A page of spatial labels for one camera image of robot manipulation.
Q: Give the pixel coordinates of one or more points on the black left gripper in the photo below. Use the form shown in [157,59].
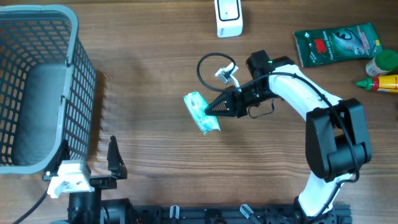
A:
[115,165]

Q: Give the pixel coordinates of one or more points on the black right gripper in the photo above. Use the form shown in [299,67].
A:
[239,108]

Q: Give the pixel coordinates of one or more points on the light blue tissue packet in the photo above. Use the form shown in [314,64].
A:
[196,105]

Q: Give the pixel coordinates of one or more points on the green snack bag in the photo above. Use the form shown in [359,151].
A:
[325,46]

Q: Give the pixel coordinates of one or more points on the red yellow sauce bottle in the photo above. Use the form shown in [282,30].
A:
[383,83]

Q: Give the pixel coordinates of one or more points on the green lid jar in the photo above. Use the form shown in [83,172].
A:
[382,63]

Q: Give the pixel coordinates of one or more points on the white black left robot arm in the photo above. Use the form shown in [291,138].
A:
[88,207]

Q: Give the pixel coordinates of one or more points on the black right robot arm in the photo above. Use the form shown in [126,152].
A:
[336,136]

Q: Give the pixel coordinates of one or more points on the white barcode scanner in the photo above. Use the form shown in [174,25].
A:
[229,18]

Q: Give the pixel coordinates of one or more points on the grey plastic mesh basket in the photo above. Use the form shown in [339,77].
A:
[48,87]

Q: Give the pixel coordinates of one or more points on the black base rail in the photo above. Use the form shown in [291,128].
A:
[233,214]

